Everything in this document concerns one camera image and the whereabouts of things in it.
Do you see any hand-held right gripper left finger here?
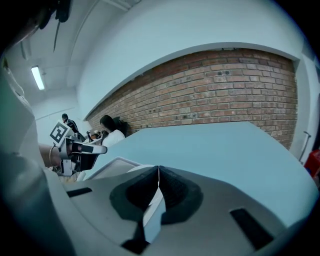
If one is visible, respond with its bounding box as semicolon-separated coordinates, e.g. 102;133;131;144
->
63;164;160;255

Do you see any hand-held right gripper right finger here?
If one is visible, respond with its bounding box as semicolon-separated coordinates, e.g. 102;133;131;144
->
151;165;289;256

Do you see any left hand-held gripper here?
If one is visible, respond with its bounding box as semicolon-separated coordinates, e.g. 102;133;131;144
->
48;119;108;177

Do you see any white item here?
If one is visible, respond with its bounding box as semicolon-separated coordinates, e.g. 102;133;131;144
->
142;186;167;245

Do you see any person's left forearm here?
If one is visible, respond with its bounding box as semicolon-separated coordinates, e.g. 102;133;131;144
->
38;143;62;168

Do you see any white tray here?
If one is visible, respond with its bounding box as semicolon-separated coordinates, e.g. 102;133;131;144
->
85;156;144;181

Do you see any black office chair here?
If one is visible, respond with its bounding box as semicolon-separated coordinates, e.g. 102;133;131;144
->
112;116;130;138

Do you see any light grey table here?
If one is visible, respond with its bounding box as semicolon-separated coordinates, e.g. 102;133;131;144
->
84;121;319;228

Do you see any person's white shirt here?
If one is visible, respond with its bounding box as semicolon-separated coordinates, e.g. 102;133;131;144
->
0;56;77;256

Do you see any ceiling tube light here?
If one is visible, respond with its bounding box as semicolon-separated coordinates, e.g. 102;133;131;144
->
30;65;46;91

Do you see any grey metal stand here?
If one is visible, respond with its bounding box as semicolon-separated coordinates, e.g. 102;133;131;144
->
297;130;312;164

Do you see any red crate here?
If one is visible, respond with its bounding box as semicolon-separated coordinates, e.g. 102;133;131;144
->
303;148;320;176

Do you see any thin bracelet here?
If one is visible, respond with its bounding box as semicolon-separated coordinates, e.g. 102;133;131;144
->
48;145;58;166

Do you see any black hanging strap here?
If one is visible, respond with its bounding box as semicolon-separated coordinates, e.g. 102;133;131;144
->
52;0;72;54

